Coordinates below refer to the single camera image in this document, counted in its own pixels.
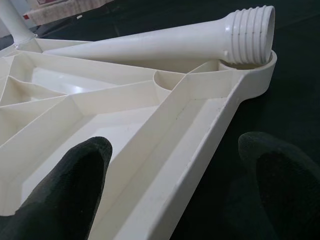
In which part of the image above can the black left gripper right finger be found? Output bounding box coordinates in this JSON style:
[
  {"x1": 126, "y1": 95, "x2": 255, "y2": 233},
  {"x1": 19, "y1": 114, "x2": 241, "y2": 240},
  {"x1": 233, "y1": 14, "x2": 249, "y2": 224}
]
[{"x1": 237, "y1": 131, "x2": 320, "y2": 240}]

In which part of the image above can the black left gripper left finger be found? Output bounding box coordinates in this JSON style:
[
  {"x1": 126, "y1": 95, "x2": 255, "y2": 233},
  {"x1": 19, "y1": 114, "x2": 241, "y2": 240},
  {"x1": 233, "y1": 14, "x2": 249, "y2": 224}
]
[{"x1": 0, "y1": 136, "x2": 113, "y2": 240}]

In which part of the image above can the white plastic table leg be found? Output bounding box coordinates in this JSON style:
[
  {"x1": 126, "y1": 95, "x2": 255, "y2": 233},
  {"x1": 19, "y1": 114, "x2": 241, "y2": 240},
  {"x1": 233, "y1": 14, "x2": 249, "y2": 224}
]
[
  {"x1": 0, "y1": 0, "x2": 37, "y2": 47},
  {"x1": 43, "y1": 4, "x2": 276, "y2": 67}
]

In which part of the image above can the black tablecloth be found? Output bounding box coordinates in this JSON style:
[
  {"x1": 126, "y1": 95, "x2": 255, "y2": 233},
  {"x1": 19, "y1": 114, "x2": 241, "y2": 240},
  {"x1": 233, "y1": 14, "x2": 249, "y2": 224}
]
[{"x1": 0, "y1": 0, "x2": 320, "y2": 240}]

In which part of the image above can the white plastic table top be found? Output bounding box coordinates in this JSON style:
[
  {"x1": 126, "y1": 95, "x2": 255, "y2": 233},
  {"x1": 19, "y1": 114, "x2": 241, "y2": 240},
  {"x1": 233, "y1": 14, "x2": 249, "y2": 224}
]
[{"x1": 0, "y1": 37, "x2": 278, "y2": 240}]

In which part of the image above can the beige patterned cloth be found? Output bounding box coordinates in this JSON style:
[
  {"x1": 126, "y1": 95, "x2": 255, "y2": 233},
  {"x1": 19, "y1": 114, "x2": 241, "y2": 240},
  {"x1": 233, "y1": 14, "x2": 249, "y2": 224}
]
[{"x1": 29, "y1": 0, "x2": 111, "y2": 26}]

